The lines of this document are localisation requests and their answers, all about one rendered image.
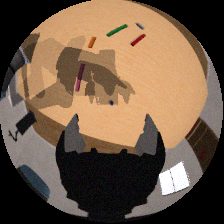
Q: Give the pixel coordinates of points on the green rod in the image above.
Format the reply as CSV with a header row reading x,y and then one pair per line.
x,y
117,30

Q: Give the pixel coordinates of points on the dark red rod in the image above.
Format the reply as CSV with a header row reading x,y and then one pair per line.
x,y
138,39

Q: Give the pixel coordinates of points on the dark pink rod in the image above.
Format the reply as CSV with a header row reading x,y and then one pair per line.
x,y
79,77

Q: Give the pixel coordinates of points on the orange rod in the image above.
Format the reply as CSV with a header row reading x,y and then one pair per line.
x,y
92,42

